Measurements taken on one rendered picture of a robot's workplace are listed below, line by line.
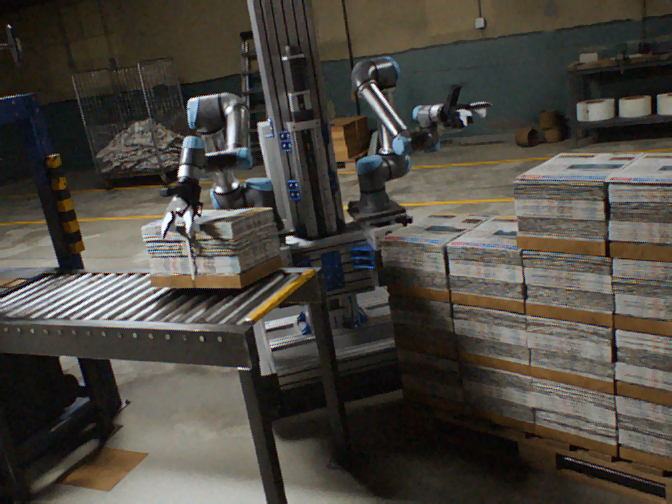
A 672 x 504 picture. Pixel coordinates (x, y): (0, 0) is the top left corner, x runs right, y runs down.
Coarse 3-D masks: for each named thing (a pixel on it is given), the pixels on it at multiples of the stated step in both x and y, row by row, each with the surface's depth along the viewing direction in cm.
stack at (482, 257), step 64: (384, 256) 264; (448, 256) 244; (512, 256) 226; (576, 256) 212; (448, 320) 252; (512, 320) 234; (448, 384) 264; (512, 384) 243; (640, 384) 211; (576, 448) 237; (640, 448) 218
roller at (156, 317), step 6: (198, 288) 248; (204, 288) 250; (186, 294) 243; (192, 294) 244; (198, 294) 246; (180, 300) 239; (186, 300) 241; (168, 306) 234; (174, 306) 235; (180, 306) 237; (156, 312) 230; (162, 312) 230; (168, 312) 232; (150, 318) 226; (156, 318) 227; (162, 318) 228
